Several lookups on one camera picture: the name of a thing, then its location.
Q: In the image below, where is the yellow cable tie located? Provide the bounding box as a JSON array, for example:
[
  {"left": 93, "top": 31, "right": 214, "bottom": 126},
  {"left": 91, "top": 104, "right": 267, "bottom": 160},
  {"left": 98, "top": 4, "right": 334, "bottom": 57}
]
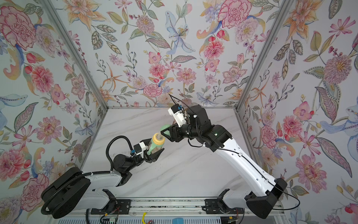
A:
[{"left": 142, "top": 212, "right": 147, "bottom": 224}]

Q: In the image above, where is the blue small box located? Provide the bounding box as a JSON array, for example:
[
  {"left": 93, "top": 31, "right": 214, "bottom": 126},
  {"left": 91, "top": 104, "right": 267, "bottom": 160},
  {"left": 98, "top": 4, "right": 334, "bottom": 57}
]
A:
[{"left": 172, "top": 217, "right": 184, "bottom": 224}]

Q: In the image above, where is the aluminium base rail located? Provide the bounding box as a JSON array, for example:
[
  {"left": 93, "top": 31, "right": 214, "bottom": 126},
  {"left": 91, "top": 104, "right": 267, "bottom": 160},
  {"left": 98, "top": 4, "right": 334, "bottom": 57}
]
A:
[{"left": 90, "top": 197, "right": 283, "bottom": 217}]

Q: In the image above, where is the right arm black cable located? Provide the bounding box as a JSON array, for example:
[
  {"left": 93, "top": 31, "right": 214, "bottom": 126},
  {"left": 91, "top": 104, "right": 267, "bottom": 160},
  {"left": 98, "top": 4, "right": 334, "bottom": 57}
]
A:
[{"left": 168, "top": 94, "right": 196, "bottom": 115}]

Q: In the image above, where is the green egg-shaped cap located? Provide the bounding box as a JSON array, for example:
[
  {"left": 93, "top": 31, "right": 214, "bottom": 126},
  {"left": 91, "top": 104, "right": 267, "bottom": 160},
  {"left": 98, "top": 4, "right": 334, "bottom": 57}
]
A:
[{"left": 160, "top": 124, "right": 171, "bottom": 131}]

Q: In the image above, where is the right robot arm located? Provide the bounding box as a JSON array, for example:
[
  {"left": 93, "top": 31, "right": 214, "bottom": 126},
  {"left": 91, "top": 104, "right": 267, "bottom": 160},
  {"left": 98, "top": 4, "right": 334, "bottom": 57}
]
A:
[{"left": 161, "top": 104, "right": 287, "bottom": 219}]

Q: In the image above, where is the black corrugated cable hose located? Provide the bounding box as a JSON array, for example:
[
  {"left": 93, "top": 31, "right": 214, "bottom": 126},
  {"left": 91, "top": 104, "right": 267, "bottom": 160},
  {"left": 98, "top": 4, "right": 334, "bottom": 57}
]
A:
[{"left": 105, "top": 135, "right": 133, "bottom": 171}]

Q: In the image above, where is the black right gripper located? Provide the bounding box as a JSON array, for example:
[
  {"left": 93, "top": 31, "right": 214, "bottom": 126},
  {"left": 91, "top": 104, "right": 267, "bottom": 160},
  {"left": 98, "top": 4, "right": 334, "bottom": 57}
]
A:
[{"left": 163, "top": 122, "right": 205, "bottom": 145}]

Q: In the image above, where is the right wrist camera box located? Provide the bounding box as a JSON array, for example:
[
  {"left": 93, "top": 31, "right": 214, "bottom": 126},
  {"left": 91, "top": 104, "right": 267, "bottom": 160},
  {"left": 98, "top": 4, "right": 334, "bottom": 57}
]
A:
[{"left": 168, "top": 104, "right": 186, "bottom": 127}]

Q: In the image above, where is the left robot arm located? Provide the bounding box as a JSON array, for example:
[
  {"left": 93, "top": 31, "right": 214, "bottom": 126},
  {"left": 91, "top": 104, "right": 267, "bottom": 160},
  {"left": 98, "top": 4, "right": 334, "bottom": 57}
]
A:
[{"left": 41, "top": 136, "right": 165, "bottom": 219}]

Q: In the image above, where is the yellow bottle collar with nipple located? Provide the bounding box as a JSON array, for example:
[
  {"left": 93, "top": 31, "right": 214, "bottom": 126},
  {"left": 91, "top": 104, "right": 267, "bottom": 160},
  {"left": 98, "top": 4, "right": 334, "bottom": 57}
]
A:
[{"left": 152, "top": 133, "right": 165, "bottom": 146}]

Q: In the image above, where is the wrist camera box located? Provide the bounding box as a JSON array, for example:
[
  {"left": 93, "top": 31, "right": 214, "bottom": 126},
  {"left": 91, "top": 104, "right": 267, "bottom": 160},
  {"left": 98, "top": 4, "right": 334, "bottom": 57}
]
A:
[
  {"left": 168, "top": 104, "right": 186, "bottom": 127},
  {"left": 133, "top": 143, "right": 147, "bottom": 159}
]

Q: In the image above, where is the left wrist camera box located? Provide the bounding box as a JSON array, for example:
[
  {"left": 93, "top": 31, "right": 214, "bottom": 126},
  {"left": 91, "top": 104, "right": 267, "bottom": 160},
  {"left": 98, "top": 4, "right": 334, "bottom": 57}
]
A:
[{"left": 133, "top": 143, "right": 147, "bottom": 159}]

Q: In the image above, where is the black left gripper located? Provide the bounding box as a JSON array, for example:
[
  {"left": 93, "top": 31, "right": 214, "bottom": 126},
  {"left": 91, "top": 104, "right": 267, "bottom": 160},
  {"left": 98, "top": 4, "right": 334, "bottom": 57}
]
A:
[{"left": 125, "top": 140, "right": 163, "bottom": 172}]

